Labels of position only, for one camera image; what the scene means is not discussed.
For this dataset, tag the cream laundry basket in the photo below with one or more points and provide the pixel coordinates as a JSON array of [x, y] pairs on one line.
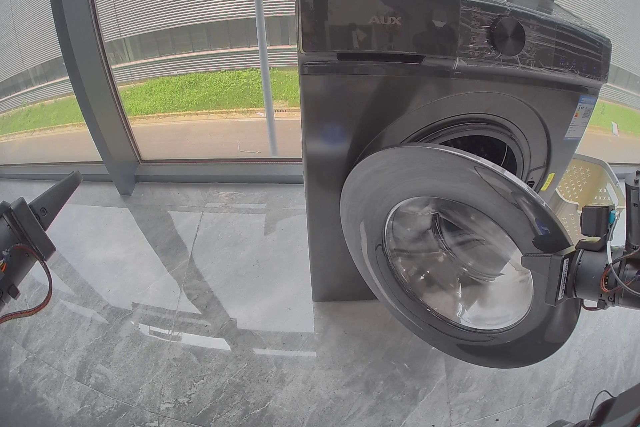
[[575, 195]]

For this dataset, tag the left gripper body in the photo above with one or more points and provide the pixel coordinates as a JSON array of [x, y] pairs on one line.
[[25, 230]]

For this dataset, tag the window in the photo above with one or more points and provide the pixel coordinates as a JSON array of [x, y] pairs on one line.
[[80, 39]]

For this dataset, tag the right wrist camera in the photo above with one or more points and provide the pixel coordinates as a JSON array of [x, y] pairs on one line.
[[595, 221]]

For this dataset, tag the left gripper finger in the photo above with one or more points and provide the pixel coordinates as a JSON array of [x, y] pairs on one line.
[[52, 202]]

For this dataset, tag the washing machine door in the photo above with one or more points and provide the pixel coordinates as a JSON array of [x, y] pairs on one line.
[[380, 195]]

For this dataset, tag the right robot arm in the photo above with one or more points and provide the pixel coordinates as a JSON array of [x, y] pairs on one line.
[[625, 277]]

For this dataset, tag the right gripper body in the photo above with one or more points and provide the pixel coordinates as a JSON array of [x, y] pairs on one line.
[[585, 277]]

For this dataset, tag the grey washing machine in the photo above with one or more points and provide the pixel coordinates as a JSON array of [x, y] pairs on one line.
[[350, 124]]

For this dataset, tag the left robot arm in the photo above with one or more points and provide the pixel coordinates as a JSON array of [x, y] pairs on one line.
[[5, 299]]

